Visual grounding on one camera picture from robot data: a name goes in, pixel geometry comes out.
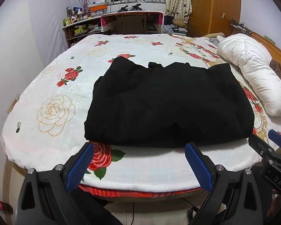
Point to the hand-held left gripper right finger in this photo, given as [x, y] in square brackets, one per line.
[199, 166]

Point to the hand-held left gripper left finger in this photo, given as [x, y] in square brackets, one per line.
[80, 166]

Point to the red plaid bed sheet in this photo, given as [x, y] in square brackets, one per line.
[142, 191]

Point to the desk with pink sides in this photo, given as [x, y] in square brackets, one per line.
[131, 13]

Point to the orange lidded storage box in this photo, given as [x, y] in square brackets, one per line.
[98, 8]

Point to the wooden wardrobe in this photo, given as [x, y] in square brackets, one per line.
[213, 4]

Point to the grey cloth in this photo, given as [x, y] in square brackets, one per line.
[213, 41]

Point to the wooden bed headboard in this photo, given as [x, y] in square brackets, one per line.
[278, 49]

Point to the brown teddy bear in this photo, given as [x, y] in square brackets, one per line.
[279, 69]

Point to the bed with rose blanket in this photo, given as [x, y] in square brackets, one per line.
[49, 84]

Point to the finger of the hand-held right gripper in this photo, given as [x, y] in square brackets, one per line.
[278, 138]
[260, 145]

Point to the pile of clothes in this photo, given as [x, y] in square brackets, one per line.
[175, 25]

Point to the wall socket plate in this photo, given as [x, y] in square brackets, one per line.
[13, 103]

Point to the heart print curtain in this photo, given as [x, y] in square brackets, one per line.
[178, 0]

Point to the wooden shelf unit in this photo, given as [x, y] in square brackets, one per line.
[70, 34]

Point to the row of bottles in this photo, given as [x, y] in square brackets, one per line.
[75, 16]

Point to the white quilted duvet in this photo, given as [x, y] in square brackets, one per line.
[255, 63]

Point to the black garment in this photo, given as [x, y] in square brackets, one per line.
[166, 103]

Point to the green flat box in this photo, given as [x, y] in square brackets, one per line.
[269, 39]

